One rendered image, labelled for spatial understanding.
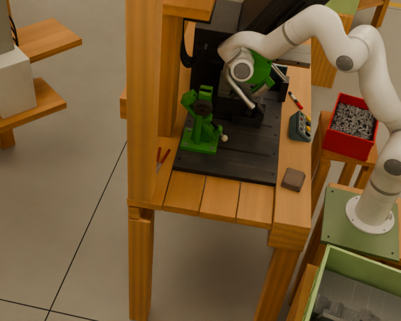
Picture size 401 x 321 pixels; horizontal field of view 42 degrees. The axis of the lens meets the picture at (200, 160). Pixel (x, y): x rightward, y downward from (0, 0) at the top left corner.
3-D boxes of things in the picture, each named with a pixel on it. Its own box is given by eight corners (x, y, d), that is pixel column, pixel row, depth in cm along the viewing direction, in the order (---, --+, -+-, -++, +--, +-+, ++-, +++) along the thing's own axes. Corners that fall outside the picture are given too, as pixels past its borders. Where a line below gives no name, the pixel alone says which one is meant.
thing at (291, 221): (305, 51, 314) (311, 28, 303) (302, 253, 205) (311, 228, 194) (282, 48, 314) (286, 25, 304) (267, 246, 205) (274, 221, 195)
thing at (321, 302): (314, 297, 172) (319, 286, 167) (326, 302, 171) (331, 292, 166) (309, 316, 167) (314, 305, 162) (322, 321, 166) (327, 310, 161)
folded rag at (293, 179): (286, 171, 215) (288, 165, 213) (305, 176, 214) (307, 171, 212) (279, 186, 209) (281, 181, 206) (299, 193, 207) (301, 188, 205)
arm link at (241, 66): (225, 59, 203) (240, 77, 206) (224, 67, 191) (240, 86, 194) (242, 45, 200) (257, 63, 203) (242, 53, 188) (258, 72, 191)
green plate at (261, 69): (267, 79, 235) (276, 33, 226) (267, 86, 228) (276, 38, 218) (242, 76, 236) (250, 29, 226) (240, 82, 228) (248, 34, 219)
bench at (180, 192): (281, 146, 365) (310, 32, 304) (268, 345, 256) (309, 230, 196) (182, 129, 368) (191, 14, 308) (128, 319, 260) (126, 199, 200)
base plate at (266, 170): (285, 46, 291) (286, 42, 289) (275, 186, 211) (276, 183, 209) (210, 34, 293) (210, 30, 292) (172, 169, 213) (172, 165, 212)
